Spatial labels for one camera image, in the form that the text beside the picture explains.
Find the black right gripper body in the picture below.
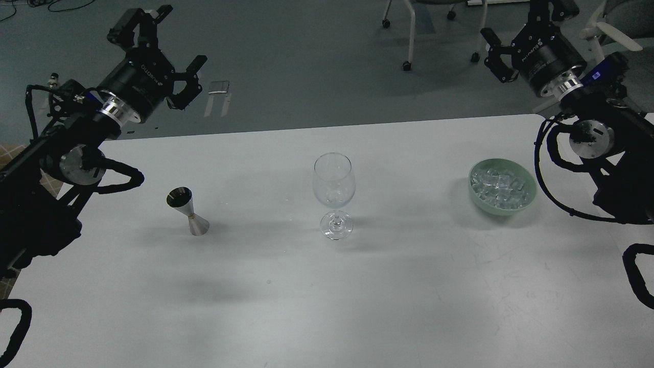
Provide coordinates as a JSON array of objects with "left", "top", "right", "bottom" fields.
[{"left": 512, "top": 22, "right": 587, "bottom": 97}]

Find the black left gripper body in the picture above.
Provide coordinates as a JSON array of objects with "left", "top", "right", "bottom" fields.
[{"left": 98, "top": 48, "right": 175, "bottom": 124}]

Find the steel double jigger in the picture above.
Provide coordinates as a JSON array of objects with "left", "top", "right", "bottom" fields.
[{"left": 166, "top": 187, "right": 210, "bottom": 236}]

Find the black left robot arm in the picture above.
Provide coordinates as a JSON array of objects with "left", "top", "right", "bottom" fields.
[{"left": 1, "top": 5, "right": 207, "bottom": 279}]

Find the clear wine glass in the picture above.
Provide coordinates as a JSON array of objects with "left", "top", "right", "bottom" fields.
[{"left": 312, "top": 153, "right": 357, "bottom": 241}]

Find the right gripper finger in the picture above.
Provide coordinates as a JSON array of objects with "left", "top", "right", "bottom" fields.
[
  {"left": 529, "top": 1, "right": 580, "bottom": 29},
  {"left": 480, "top": 28, "right": 519, "bottom": 83}
]

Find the white office chair right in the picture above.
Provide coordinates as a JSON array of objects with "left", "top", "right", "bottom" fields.
[{"left": 579, "top": 1, "right": 653, "bottom": 64}]

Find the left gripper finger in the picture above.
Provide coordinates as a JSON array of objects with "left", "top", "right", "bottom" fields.
[
  {"left": 107, "top": 5, "right": 173, "bottom": 52},
  {"left": 167, "top": 55, "right": 207, "bottom": 111}
]

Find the white chair legs centre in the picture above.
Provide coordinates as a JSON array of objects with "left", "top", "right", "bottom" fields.
[{"left": 381, "top": 0, "right": 490, "bottom": 72}]

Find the black floor cable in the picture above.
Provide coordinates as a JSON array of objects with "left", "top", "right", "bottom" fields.
[{"left": 0, "top": 0, "right": 97, "bottom": 22}]

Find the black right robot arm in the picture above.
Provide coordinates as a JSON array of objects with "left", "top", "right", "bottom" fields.
[{"left": 480, "top": 1, "right": 652, "bottom": 225}]

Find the green ice bowl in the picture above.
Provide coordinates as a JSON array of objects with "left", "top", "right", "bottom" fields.
[{"left": 468, "top": 158, "right": 538, "bottom": 217}]

